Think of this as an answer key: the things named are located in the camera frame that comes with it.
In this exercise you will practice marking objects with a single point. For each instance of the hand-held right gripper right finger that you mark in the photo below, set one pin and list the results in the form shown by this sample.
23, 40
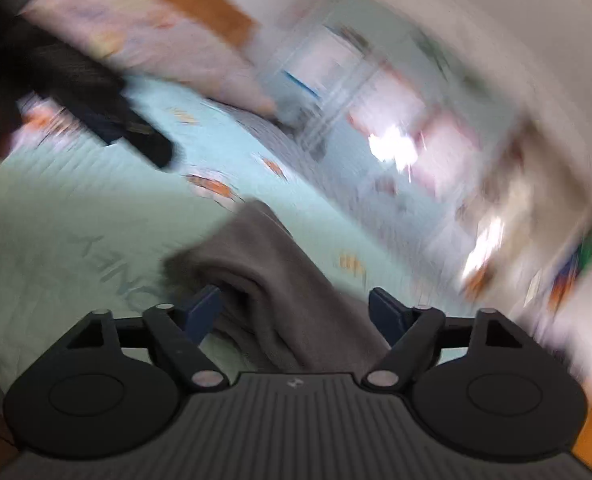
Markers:
386, 312

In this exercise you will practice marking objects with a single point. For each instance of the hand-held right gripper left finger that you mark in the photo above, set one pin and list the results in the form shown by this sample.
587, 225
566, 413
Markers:
203, 310

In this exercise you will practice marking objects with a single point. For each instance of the grey garment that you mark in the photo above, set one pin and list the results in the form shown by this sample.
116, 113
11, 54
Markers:
276, 280

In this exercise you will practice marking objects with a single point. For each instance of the white glass-door cabinet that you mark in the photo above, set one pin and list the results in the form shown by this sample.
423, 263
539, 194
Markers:
401, 100

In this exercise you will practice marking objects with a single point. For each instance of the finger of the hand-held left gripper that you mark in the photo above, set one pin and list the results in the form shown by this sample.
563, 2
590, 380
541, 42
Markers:
136, 132

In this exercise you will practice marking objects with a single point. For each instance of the printed pillow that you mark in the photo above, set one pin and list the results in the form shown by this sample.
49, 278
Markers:
151, 45

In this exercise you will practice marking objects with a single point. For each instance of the mint quilted bee blanket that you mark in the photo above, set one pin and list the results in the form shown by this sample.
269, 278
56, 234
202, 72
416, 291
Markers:
51, 220

